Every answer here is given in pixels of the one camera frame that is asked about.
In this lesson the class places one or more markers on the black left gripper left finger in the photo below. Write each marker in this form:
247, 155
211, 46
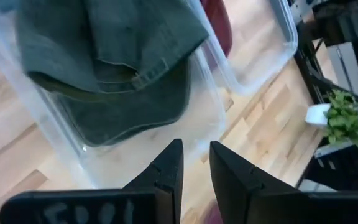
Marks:
154, 193

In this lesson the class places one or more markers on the dark green baseball cap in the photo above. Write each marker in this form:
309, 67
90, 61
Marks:
126, 121
73, 40

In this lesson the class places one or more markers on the green plant in white pot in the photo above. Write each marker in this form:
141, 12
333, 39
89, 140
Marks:
346, 119

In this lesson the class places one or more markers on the grey monitor back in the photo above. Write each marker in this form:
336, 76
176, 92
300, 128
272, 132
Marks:
345, 68

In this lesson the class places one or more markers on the black aluminium table frame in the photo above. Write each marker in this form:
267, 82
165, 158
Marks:
309, 71

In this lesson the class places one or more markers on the maroon baseball cap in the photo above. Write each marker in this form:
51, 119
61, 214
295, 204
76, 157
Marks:
213, 215
217, 28

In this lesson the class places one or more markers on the clear plastic bin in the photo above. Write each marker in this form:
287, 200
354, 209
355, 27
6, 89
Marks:
278, 37
210, 124

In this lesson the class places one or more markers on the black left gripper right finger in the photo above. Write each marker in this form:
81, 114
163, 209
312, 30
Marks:
244, 189

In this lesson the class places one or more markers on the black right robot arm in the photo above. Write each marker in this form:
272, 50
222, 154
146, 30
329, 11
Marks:
346, 21

